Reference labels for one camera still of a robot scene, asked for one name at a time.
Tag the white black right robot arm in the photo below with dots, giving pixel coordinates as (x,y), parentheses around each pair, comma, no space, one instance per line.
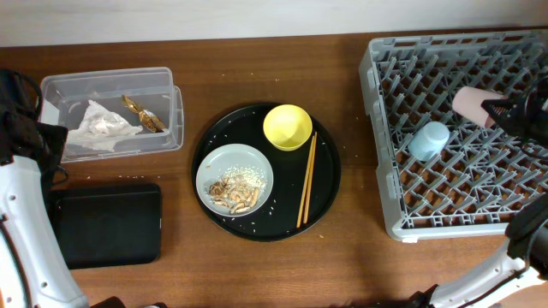
(521,261)

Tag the grey plate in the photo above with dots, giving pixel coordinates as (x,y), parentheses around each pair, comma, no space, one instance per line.
(216,163)

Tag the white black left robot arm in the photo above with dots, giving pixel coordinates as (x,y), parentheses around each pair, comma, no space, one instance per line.
(33,271)

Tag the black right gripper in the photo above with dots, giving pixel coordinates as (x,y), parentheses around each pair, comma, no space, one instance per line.
(521,120)

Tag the gold candy wrapper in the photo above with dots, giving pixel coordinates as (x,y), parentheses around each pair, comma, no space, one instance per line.
(146,117)

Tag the yellow bowl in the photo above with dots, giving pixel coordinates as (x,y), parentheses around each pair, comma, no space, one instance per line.
(287,127)

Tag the white paper napkin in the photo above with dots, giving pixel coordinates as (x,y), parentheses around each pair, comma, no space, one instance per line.
(98,126)

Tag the food scraps on plate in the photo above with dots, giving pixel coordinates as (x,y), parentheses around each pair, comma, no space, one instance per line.
(238,189)

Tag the pink cup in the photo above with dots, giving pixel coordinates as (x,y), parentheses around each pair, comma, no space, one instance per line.
(467,103)

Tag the grey dishwasher rack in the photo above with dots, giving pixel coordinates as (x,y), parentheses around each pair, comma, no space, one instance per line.
(481,178)

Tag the black rectangular tray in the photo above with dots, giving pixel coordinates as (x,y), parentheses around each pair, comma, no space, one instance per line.
(107,226)

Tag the clear plastic waste bin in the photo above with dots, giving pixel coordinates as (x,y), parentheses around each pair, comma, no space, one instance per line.
(66,99)

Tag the light blue cup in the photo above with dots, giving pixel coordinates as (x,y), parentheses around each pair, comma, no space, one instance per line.
(429,140)

